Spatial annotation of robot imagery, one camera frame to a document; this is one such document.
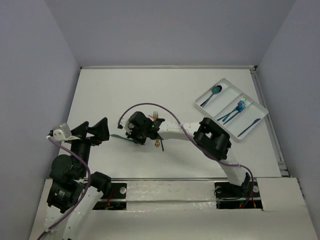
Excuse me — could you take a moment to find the dark blue knife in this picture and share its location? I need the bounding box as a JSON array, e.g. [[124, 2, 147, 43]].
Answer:
[[110, 134, 133, 142]]

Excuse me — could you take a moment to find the blue-grey plastic fork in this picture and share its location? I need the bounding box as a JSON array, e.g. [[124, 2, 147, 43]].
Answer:
[[217, 109, 237, 122]]

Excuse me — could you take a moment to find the teal plastic spoon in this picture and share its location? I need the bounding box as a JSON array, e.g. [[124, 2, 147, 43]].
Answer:
[[200, 86, 220, 107]]

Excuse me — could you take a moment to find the iridescent blue fork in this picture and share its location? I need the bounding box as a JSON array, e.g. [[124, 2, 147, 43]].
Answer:
[[222, 102, 246, 122]]

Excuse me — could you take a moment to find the teal plastic knife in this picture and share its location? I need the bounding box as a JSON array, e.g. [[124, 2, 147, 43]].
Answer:
[[237, 118, 261, 138]]

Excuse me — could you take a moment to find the iridescent green fork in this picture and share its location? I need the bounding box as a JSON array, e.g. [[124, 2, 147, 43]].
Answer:
[[238, 97, 246, 106]]

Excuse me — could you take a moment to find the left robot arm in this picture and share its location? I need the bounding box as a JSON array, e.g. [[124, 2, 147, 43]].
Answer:
[[39, 117, 113, 240]]

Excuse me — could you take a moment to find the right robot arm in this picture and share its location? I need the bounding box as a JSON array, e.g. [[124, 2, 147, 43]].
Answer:
[[124, 111, 252, 196]]

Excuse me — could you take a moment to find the gold ornate fork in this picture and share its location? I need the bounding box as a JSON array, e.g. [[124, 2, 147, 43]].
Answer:
[[153, 111, 161, 148]]

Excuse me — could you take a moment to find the white divided cutlery tray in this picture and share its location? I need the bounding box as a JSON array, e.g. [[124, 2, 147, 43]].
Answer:
[[194, 78, 269, 142]]

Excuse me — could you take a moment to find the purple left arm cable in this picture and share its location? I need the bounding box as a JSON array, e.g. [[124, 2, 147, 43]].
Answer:
[[37, 136, 91, 240]]

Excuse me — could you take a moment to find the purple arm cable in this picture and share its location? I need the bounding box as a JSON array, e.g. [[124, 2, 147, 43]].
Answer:
[[116, 102, 254, 208], [37, 136, 91, 240]]

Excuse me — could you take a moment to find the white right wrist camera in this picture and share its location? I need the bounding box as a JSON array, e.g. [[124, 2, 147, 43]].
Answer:
[[117, 119, 131, 132]]

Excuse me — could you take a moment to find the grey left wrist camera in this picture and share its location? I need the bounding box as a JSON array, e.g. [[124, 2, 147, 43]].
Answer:
[[46, 123, 72, 142]]

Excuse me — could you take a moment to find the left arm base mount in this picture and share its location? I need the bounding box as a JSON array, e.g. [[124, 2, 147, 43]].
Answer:
[[93, 181, 127, 211]]

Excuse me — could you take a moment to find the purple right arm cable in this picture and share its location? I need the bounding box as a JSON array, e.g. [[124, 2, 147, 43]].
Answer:
[[116, 102, 254, 208]]

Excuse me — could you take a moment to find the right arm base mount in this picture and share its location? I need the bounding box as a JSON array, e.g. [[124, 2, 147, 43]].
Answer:
[[213, 180, 263, 210]]

